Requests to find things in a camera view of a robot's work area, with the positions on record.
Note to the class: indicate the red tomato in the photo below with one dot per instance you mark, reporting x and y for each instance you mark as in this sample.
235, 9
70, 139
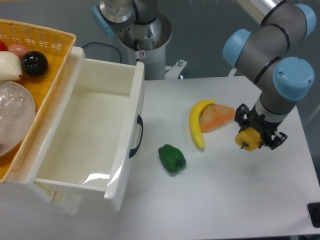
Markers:
3, 46

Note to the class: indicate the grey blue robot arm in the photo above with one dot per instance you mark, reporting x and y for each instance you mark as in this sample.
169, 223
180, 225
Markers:
282, 81

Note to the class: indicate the white drawer cabinet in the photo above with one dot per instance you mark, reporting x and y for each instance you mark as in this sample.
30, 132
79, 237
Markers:
21, 186

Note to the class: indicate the clear plastic bowl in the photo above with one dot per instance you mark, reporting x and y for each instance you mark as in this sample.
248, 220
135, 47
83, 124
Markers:
17, 114

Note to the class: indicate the white radish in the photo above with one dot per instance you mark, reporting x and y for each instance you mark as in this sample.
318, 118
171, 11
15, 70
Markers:
10, 66

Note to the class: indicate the pink peach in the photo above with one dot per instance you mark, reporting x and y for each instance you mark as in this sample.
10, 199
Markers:
18, 49

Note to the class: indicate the yellow banana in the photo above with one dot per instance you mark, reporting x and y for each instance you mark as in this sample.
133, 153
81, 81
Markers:
194, 121

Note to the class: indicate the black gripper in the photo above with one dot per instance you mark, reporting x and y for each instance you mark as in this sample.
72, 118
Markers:
267, 130

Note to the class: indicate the upper white drawer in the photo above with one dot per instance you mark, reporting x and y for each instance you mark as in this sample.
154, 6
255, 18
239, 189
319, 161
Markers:
90, 147

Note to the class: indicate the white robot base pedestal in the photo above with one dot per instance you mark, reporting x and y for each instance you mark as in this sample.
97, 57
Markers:
147, 44

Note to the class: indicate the black round eggplant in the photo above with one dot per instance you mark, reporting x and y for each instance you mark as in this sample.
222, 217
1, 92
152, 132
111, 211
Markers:
34, 63

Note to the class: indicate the green bell pepper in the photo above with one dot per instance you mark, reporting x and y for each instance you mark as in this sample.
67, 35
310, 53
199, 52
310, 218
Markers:
171, 158

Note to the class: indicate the yellow bell pepper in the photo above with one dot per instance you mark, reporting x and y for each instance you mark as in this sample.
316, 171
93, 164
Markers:
248, 139

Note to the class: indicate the black corner object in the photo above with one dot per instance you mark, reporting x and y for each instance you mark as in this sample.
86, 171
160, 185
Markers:
314, 213

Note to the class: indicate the orange melon slice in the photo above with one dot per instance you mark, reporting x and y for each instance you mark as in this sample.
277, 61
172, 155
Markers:
215, 116

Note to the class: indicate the yellow woven basket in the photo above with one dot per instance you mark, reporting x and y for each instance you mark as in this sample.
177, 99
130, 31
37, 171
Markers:
56, 45

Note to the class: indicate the black drawer handle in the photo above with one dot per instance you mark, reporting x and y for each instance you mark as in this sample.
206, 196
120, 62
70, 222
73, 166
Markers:
139, 131

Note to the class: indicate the white mounting bracket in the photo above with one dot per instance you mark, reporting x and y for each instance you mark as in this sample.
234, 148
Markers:
176, 71

